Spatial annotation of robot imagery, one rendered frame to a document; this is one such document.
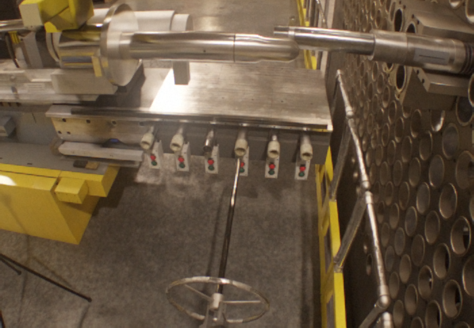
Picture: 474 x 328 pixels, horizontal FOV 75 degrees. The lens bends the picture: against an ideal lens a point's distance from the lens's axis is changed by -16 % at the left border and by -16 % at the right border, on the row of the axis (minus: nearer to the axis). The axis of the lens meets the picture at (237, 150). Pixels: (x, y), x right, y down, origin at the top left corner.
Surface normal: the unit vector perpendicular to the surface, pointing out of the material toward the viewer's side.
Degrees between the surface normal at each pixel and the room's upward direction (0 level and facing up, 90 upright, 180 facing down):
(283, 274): 0
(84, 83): 90
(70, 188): 0
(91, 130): 90
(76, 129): 90
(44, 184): 0
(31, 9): 90
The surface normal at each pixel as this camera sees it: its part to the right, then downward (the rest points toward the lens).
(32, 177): 0.00, -0.76
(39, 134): -0.11, 0.65
